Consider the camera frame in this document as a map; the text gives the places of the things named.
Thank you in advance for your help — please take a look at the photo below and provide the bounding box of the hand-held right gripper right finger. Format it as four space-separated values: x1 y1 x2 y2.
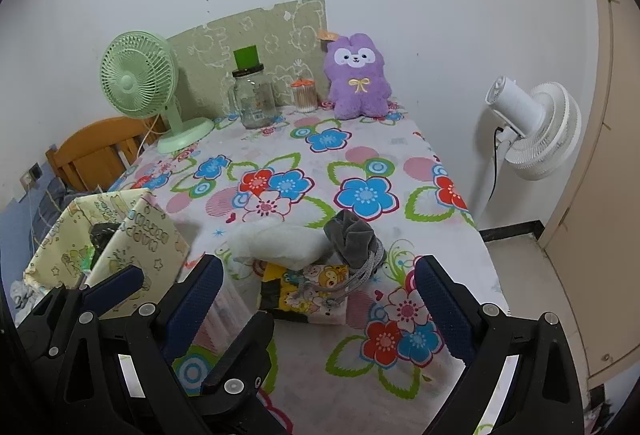
415 255 586 435

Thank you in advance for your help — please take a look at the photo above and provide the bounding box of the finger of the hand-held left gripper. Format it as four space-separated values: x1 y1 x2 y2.
200 310 276 411
80 265 146 320

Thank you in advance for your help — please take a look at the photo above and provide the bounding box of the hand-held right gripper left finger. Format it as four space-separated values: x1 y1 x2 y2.
55 254 224 435

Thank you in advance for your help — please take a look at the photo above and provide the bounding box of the clear plastic pack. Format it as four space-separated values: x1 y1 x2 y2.
192 282 261 366

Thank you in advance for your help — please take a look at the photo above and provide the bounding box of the green and black packet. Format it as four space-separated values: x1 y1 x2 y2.
75 247 97 277

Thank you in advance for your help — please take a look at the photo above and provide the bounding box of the yellow fabric storage box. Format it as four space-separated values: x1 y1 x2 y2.
23 187 191 296

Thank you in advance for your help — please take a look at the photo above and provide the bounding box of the yellow cartoon tissue packet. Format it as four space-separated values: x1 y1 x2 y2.
257 262 351 325

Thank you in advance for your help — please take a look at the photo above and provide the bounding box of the white cloth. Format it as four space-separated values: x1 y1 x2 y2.
10 280 33 316
227 221 331 271

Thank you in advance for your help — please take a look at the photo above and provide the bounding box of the grey drawstring pouch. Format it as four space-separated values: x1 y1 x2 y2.
322 209 388 303

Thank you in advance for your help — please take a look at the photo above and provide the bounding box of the white crumpled cloth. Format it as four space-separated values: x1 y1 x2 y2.
10 280 33 316

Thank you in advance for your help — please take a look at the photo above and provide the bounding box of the grey plaid pillow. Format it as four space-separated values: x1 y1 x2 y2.
30 177 76 236

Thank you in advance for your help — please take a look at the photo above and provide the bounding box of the wooden headboard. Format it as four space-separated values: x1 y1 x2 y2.
46 116 168 193

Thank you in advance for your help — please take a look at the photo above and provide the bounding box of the floral tablecloth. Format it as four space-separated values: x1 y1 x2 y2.
107 102 511 435

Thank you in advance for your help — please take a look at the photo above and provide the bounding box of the white standing fan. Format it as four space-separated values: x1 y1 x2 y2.
470 76 583 231

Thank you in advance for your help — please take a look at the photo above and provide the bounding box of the beige door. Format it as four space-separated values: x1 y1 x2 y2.
537 0 640 391

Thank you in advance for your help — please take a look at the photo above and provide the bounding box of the glass jar with green lid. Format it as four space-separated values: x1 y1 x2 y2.
228 45 277 130

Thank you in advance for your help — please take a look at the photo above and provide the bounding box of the green desk fan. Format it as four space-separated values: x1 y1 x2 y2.
99 31 216 154

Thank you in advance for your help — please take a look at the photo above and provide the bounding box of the purple plush bunny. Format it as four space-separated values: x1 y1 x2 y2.
318 32 393 120

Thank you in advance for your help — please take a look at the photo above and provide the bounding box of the small toothpick jar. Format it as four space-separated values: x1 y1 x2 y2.
291 79 319 113

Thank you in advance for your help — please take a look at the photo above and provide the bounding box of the green patterned board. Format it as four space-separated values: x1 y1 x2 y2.
165 0 328 118

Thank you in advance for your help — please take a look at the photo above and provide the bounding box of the black fan power cable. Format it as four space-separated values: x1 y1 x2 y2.
487 127 503 210

